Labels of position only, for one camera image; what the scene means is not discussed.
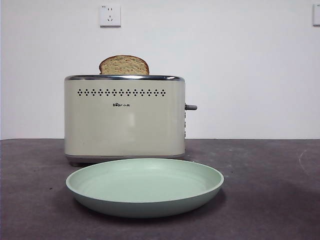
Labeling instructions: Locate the toasted bread slice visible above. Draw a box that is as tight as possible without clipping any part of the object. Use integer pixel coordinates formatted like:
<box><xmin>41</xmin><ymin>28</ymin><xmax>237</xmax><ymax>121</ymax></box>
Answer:
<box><xmin>98</xmin><ymin>55</ymin><xmax>151</xmax><ymax>76</ymax></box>

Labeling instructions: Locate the pale green round plate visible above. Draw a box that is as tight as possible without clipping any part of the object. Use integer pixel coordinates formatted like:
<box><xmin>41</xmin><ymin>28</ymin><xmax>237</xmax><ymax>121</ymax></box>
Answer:
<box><xmin>65</xmin><ymin>157</ymin><xmax>225</xmax><ymax>218</ymax></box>

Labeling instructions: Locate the cream and steel toaster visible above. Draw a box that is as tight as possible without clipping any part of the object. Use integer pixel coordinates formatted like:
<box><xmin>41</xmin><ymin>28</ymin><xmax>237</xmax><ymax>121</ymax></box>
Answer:
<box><xmin>63</xmin><ymin>74</ymin><xmax>186</xmax><ymax>167</ymax></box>

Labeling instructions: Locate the white wall power socket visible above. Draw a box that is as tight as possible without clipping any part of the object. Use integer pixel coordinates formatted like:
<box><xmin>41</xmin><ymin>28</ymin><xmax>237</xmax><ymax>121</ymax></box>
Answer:
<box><xmin>99</xmin><ymin>4</ymin><xmax>122</xmax><ymax>28</ymax></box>

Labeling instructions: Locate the white wall switch plate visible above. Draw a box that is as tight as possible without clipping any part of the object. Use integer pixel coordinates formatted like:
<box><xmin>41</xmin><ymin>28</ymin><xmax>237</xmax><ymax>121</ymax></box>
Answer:
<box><xmin>312</xmin><ymin>3</ymin><xmax>320</xmax><ymax>27</ymax></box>

